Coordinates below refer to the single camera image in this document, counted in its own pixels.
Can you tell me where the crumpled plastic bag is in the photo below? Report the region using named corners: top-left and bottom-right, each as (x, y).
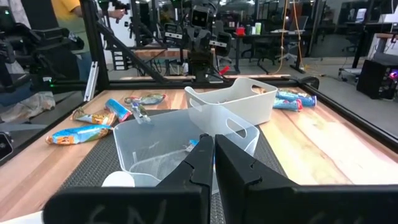
top-left (0, 91), bottom-right (57, 124)

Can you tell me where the black background desk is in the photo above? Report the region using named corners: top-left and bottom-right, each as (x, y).
top-left (233, 29), bottom-right (307, 75)

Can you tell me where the black aluminium frame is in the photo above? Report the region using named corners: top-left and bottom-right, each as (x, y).
top-left (0, 0), bottom-right (398, 166)

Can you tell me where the black handheld device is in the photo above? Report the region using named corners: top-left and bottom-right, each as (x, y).
top-left (99, 0), bottom-right (131, 24)

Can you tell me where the blue red granola bar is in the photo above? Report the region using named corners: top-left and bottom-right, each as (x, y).
top-left (272, 98), bottom-right (304, 112)

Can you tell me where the blue yellow granola bar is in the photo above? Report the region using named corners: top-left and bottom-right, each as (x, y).
top-left (275, 90), bottom-right (317, 108)

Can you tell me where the black table-level camera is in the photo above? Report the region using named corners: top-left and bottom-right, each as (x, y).
top-left (0, 132), bottom-right (15, 162)

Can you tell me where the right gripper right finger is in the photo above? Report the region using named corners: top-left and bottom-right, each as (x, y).
top-left (215, 134), bottom-right (398, 224)

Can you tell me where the bright blue granola bar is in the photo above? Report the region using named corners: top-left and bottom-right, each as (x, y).
top-left (104, 98), bottom-right (133, 123)
top-left (186, 139), bottom-right (200, 153)

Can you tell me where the yellow green granola bar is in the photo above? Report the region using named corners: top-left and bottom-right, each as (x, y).
top-left (72, 107), bottom-right (118, 126)

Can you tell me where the silver aluminium bar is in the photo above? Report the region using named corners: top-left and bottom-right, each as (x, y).
top-left (83, 60), bottom-right (100, 103)

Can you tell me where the orange hanging cable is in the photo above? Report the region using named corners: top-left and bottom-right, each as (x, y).
top-left (273, 0), bottom-right (304, 75)

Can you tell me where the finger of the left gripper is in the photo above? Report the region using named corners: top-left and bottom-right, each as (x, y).
top-left (188, 29), bottom-right (200, 54)
top-left (198, 29), bottom-right (212, 54)

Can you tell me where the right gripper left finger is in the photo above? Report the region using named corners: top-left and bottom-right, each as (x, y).
top-left (43, 133), bottom-right (215, 224)

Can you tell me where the person's hand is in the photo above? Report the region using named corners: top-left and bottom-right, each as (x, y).
top-left (107, 8), bottom-right (127, 21)

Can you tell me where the grey woven mat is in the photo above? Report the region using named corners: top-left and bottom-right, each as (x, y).
top-left (57, 108), bottom-right (289, 224)

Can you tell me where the frosted white plastic bin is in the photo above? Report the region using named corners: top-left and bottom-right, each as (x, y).
top-left (184, 77), bottom-right (279, 126)

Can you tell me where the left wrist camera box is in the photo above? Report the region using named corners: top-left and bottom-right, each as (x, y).
top-left (190, 4), bottom-right (211, 29)

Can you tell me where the blue orange granola bar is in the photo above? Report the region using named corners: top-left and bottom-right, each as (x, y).
top-left (45, 124), bottom-right (113, 146)

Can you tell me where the clear plastic bin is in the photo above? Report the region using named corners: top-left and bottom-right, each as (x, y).
top-left (113, 104), bottom-right (261, 194)

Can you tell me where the red green granola bar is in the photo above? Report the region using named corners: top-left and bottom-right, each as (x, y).
top-left (124, 93), bottom-right (167, 106)

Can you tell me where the background workbench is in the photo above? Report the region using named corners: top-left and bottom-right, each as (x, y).
top-left (132, 46), bottom-right (218, 62)

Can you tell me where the person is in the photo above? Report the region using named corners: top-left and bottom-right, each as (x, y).
top-left (51, 0), bottom-right (108, 85)

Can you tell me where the black computer pink light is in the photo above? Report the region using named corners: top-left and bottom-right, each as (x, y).
top-left (356, 58), bottom-right (398, 100)

